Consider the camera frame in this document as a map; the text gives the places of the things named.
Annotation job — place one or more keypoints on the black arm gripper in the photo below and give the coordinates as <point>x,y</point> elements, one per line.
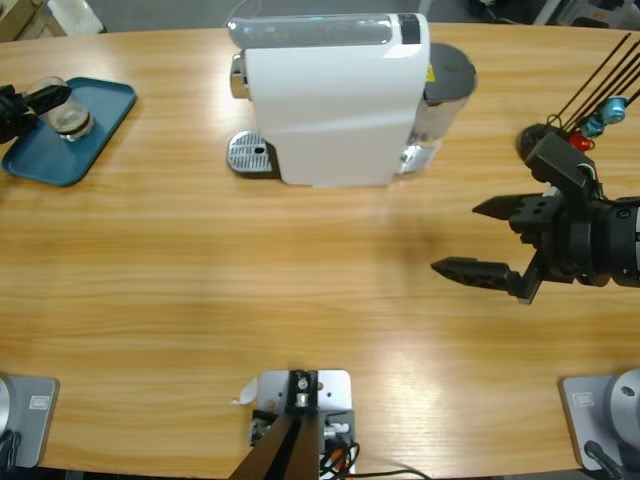
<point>575,250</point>
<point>12,117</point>

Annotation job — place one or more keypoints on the clear drinking glass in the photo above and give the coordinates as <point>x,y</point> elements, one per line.
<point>75,125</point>

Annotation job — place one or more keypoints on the white capsule coffee machine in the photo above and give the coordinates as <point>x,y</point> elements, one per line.
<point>330,115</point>

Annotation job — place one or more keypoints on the red coffee capsule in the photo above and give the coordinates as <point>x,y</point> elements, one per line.
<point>581,141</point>

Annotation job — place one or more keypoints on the blue coffee capsule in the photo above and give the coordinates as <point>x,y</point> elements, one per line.
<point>615,107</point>
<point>595,126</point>

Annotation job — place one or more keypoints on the teal serving tray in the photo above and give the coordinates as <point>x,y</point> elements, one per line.
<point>90,150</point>

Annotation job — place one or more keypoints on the tan cardboard box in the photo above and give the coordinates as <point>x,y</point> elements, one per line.
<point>15,20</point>

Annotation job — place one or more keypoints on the white bundle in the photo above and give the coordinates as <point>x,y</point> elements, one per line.
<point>75,15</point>

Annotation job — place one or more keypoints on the black capsule holder with rods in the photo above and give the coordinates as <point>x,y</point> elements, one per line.
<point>532,140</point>

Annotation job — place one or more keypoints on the orange connector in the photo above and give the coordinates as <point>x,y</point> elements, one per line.
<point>334,457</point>

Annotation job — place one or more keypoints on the white tape tab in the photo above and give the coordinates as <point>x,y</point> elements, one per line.
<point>247,392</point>

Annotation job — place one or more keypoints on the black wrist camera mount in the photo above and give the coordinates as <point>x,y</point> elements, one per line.
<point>557,160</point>

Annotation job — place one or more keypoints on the white camera mount with post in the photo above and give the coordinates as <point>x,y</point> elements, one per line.
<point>335,390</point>

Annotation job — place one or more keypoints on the white frame furniture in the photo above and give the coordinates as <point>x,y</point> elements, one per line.
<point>550,12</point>

